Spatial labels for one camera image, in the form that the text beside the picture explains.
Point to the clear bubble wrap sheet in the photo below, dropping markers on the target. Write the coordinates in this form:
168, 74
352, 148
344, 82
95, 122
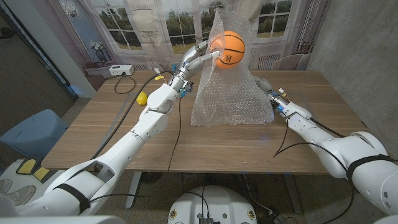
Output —
230, 99

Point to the yellow black foot pedal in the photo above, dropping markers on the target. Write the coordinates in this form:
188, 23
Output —
42, 173
27, 166

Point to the blue chair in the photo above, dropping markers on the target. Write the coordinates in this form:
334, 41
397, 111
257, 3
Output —
34, 133

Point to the orange mini basketball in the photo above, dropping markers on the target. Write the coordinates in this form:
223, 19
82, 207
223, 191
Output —
231, 49

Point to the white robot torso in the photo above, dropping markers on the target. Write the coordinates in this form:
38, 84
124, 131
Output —
214, 205

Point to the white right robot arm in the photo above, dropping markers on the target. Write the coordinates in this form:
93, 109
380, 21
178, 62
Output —
357, 158

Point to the grey table leg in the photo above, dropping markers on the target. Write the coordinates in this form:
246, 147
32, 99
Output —
293, 193

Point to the printed window backdrop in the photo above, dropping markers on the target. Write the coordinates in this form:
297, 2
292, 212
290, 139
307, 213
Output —
140, 21

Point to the grey sneaker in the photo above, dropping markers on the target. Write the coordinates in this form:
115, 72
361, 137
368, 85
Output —
4, 186
21, 194

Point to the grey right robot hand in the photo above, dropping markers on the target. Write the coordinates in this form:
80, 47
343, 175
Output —
264, 84

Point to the white table leg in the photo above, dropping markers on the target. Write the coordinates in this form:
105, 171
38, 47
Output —
133, 189

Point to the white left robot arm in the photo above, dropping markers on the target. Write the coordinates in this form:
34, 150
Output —
124, 149

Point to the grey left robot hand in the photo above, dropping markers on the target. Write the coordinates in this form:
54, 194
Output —
191, 62

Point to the yellow lemon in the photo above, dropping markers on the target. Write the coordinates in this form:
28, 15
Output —
142, 98

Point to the white power strip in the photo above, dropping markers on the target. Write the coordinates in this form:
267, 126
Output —
121, 70

